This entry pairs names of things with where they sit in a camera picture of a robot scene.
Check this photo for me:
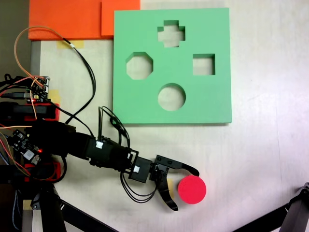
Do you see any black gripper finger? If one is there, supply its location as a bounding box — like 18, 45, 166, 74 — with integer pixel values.
169, 158, 200, 177
156, 177, 180, 212

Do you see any red cylinder block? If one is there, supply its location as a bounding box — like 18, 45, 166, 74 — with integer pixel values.
178, 175, 207, 205

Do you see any green shape-hole board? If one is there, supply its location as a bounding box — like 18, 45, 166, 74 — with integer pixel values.
112, 7, 233, 126

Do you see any orange flat block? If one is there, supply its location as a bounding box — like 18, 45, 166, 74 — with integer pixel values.
28, 0, 114, 41

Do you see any black tripod leg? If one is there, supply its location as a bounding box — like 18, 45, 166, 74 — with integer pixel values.
30, 186, 67, 232

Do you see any black circuit board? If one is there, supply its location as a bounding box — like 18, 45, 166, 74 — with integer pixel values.
6, 129, 43, 167

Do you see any circuit board with connectors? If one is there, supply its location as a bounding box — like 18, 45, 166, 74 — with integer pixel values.
26, 75, 53, 103

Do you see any light orange flat sheet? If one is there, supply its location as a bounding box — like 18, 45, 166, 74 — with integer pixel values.
101, 0, 141, 36

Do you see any black gripper wire loop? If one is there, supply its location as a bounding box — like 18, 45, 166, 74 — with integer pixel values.
120, 169, 161, 204

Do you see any black arm wire bundle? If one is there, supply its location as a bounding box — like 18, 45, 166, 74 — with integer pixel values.
97, 105, 131, 148

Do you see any long black cable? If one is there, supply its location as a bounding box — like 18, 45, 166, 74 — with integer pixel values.
49, 37, 97, 139

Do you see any black white braided cable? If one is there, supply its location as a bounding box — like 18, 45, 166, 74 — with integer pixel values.
11, 189, 20, 232

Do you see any long orange wire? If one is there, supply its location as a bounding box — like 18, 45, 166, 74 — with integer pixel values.
14, 26, 73, 80

